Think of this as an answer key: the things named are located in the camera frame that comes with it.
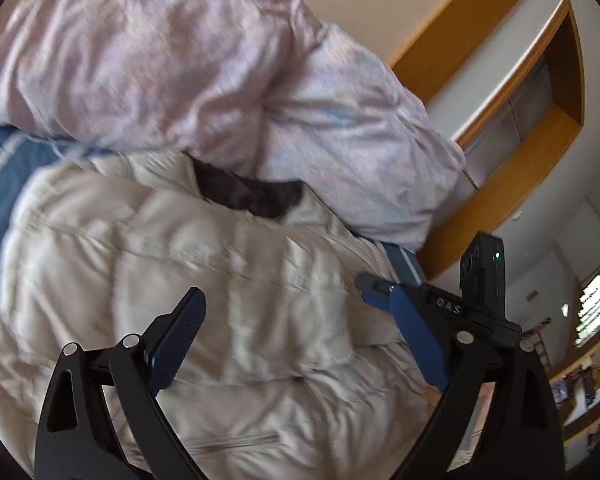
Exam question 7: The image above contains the cream puffer jacket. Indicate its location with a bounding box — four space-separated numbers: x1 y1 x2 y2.
0 153 429 479

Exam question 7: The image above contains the blue white striped bedsheet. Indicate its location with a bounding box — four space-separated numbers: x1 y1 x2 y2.
0 127 111 252

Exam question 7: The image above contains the pink floral duvet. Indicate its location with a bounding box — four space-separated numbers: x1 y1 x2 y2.
0 0 465 250

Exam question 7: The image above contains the wooden bookshelf with items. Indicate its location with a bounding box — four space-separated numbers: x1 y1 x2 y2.
524 318 600 472

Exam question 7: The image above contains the wooden headboard shelf frame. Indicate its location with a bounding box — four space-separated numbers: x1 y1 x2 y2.
391 0 585 278

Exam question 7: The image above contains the window with grille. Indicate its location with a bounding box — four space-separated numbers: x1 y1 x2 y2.
574 273 600 348

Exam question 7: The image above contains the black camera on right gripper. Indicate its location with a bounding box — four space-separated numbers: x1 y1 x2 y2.
460 232 506 318

